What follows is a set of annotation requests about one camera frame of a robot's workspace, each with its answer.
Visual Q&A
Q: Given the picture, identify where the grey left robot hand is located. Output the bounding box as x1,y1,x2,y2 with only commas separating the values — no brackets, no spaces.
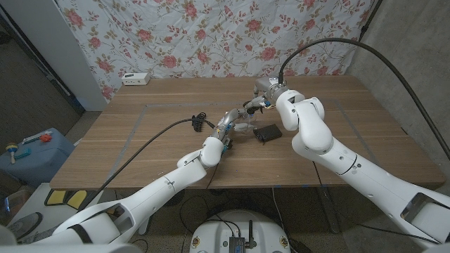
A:
210,107,258,140

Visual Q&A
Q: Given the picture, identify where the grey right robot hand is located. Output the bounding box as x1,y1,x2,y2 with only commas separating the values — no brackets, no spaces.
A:
243,76,290,110

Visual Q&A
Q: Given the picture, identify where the clear dispenser bottle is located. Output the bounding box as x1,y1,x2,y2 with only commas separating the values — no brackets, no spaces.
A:
234,112,258,134

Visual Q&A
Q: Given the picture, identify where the black pump cap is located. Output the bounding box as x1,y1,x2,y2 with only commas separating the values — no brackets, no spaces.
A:
243,102,264,116

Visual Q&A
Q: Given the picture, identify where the black card holder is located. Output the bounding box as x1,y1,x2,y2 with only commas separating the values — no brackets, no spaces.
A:
252,123,283,143

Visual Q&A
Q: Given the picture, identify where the black hair claw clip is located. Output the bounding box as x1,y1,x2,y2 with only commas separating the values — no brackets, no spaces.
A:
191,112,208,133

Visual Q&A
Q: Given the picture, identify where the floral backdrop cloth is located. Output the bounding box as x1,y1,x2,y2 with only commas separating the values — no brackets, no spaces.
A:
56,0,375,101

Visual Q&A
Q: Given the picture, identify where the white power strip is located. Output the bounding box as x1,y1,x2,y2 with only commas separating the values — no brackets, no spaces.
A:
121,72,151,86

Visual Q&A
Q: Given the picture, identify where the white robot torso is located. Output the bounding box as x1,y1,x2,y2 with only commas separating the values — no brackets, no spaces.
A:
189,209,292,253

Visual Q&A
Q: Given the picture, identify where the black backdrop stand pole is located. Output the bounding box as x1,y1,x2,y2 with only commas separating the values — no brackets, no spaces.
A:
357,0,384,45

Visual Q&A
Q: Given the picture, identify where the grey module with antenna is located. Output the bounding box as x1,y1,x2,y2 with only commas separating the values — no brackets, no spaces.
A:
229,220,257,253

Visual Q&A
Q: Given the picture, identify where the dark table leg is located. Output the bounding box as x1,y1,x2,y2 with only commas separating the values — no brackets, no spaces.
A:
316,186,341,235

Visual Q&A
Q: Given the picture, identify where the yellow black floor mat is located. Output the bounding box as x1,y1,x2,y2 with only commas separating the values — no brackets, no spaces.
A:
44,188,89,210

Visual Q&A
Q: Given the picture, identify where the white pillar panel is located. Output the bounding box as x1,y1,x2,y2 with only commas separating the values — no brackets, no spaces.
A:
0,0,108,112

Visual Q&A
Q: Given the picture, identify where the blue storage box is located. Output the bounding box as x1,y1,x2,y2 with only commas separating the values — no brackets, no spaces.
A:
0,127,75,187

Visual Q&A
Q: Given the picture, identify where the teal toy piece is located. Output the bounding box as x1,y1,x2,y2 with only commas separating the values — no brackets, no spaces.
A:
13,148,32,160

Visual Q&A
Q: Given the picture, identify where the wooden maraca toy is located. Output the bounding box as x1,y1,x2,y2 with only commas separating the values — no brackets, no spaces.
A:
5,142,19,165

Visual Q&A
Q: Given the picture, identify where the grey shoe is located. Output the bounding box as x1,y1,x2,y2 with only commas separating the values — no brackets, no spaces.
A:
5,212,44,243

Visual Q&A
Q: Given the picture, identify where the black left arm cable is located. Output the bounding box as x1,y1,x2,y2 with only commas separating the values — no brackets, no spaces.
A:
79,117,217,210

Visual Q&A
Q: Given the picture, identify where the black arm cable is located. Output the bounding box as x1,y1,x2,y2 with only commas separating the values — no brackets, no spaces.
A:
277,37,450,161
79,117,217,210

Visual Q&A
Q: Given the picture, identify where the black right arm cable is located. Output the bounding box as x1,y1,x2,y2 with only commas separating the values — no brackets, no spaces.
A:
277,37,450,161

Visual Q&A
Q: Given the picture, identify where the black floor cable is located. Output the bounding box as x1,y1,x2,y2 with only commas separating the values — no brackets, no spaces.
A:
271,188,295,245
178,195,214,235

